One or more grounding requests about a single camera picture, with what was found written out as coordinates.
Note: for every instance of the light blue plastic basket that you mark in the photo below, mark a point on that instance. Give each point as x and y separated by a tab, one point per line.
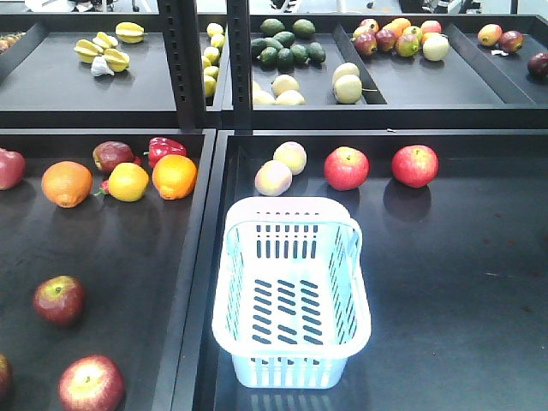
290	304

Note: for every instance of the pale peach front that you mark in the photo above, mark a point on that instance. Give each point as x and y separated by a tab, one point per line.
273	178

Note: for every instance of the pale peach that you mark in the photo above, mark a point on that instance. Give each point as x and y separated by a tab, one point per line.
273	178
293	154

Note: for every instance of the pale peach rear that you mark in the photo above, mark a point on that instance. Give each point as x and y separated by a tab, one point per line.
293	154

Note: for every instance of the red apple centre back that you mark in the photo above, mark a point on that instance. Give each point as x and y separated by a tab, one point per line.
346	168

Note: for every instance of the orange right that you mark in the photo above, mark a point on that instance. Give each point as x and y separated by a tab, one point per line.
174	176

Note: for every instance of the orange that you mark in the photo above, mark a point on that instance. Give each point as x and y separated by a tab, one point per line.
174	176
67	183

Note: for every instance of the red bell pepper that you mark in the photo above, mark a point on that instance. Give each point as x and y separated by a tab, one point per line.
159	147

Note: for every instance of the red apple right back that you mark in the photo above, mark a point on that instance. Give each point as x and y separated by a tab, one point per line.
415	166

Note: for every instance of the yellow lemon fruit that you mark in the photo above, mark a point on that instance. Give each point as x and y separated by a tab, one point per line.
128	182

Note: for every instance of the black wooden produce stand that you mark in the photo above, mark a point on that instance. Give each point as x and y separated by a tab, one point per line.
455	271

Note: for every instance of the dark red apple back left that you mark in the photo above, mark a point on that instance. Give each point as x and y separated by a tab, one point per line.
109	154

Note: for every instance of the dark red apple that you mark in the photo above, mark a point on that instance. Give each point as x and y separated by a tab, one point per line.
60	300
109	154

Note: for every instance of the orange left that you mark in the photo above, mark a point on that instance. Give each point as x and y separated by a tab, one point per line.
67	183

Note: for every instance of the white garlic bulb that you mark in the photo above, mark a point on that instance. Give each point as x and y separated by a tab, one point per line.
100	67

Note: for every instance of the yellow starfruit rear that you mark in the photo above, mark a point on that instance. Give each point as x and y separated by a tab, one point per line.
130	32

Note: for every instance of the dark red apple left middle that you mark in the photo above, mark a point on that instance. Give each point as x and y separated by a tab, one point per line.
60	300

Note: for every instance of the red apple left front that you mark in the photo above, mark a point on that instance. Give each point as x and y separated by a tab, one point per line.
92	382

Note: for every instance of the red apple edge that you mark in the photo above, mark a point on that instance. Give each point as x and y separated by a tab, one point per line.
13	166
6	376

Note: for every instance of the red apple bottom left edge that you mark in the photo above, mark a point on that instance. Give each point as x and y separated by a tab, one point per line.
6	376

